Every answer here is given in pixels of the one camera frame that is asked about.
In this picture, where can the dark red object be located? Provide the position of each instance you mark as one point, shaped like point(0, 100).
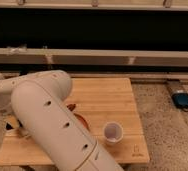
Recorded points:
point(71, 107)

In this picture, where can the long wooden shelf rail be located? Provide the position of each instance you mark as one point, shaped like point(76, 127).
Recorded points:
point(93, 57)

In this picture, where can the wooden table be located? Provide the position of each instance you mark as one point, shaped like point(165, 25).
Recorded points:
point(98, 101)

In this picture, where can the white plastic cup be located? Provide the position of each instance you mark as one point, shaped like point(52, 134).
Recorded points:
point(113, 133)

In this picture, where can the orange ribbed bowl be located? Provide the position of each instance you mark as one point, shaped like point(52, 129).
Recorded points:
point(82, 120)

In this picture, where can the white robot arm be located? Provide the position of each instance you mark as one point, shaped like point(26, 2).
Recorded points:
point(37, 100)

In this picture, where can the blue device on floor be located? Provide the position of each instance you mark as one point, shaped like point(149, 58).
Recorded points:
point(180, 100)

